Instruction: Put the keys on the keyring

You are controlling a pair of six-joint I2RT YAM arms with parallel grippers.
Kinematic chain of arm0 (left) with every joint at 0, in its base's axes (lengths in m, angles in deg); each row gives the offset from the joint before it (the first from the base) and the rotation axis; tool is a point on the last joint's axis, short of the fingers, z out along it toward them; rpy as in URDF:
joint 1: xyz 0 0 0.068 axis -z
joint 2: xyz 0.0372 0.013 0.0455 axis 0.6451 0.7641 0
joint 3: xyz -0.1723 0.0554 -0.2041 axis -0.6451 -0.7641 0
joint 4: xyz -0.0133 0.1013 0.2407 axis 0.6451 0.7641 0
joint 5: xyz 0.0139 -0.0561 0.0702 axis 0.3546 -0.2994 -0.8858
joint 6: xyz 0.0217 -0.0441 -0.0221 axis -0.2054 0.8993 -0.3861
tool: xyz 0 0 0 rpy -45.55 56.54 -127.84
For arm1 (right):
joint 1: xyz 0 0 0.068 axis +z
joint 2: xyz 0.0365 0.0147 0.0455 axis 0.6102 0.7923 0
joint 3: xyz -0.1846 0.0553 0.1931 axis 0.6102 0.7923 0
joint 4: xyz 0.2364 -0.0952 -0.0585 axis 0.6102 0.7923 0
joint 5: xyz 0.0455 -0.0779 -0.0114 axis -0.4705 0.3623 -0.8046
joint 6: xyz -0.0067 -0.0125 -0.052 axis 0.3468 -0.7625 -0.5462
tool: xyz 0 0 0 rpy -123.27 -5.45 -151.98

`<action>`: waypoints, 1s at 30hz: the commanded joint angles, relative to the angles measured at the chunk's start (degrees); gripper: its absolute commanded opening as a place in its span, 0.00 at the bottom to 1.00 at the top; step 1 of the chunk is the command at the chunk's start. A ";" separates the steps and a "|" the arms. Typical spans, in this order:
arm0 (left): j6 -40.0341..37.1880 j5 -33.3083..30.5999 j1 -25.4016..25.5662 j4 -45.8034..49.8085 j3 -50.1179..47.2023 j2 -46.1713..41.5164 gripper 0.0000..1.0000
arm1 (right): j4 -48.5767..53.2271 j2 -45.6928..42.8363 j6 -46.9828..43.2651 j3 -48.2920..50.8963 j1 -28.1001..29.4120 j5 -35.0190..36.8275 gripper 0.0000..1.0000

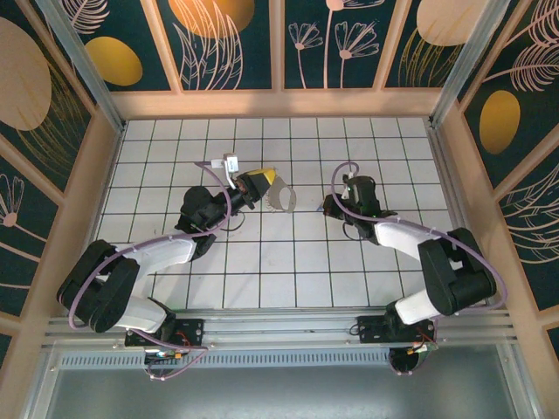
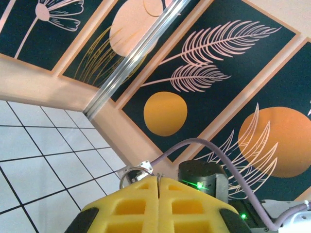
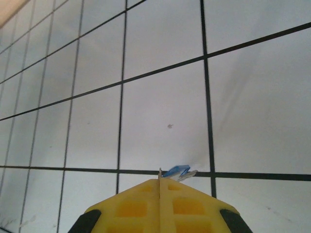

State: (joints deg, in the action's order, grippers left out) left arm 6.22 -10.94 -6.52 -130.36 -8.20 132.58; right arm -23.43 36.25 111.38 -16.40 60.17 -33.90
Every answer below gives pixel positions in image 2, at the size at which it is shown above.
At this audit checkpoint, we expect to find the dark poster with gold grass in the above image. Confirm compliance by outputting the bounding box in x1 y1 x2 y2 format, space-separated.
58 0 185 88

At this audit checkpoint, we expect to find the aluminium frame post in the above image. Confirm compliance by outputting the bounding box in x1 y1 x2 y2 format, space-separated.
82 0 190 120

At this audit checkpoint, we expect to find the dark poster with large leaves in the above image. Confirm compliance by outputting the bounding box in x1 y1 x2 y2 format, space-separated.
193 38 311 202

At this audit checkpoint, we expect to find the dark poster with pink flower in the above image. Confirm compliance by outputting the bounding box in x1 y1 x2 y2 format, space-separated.
0 0 105 71

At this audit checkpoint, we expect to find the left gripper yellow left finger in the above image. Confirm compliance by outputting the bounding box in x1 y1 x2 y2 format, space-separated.
63 176 160 233

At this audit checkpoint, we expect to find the dark poster with feather leaves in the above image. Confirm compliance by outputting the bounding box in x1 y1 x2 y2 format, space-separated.
118 0 301 164

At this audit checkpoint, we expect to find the large silver split keyring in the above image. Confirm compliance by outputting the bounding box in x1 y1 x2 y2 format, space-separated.
119 169 153 190

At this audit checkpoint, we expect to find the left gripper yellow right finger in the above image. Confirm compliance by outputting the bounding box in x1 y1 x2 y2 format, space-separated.
159 177 253 233

